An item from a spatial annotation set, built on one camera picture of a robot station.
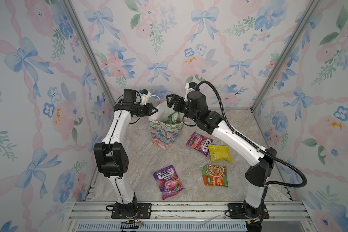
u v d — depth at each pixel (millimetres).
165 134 841
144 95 781
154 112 833
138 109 732
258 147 465
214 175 856
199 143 975
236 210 737
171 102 638
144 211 743
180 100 624
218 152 901
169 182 799
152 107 820
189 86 639
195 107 541
